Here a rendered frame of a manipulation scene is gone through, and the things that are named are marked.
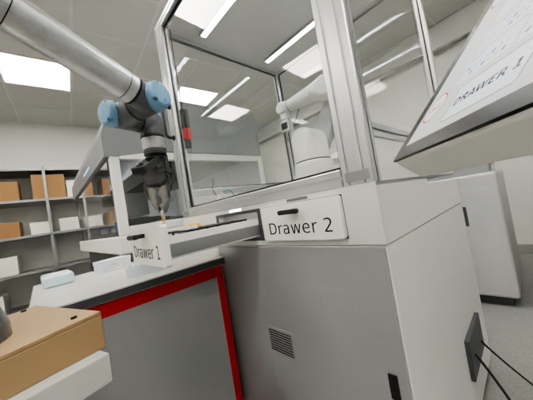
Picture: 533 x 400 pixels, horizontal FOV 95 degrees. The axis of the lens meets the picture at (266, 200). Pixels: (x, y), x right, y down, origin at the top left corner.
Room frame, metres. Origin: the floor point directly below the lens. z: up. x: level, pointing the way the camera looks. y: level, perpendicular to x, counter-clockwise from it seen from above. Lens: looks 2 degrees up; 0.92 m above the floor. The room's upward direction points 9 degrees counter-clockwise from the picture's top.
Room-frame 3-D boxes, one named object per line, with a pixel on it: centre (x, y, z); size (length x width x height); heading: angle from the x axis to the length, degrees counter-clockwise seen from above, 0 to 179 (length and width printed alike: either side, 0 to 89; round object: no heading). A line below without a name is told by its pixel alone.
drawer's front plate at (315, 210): (0.71, -0.08, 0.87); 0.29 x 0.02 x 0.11; 43
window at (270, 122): (0.93, 0.09, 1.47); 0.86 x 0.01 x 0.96; 43
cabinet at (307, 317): (1.24, -0.25, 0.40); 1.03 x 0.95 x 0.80; 43
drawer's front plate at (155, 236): (0.72, 0.37, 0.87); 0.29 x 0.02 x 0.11; 43
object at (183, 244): (0.87, 0.22, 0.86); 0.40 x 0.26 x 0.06; 133
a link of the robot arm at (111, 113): (0.73, 0.38, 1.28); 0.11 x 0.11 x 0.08; 63
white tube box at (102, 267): (1.16, 0.76, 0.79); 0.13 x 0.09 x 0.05; 149
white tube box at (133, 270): (0.94, 0.50, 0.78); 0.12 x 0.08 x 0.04; 122
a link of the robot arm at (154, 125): (0.82, 0.35, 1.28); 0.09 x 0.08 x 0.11; 153
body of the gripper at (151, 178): (0.84, 0.35, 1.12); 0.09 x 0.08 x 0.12; 175
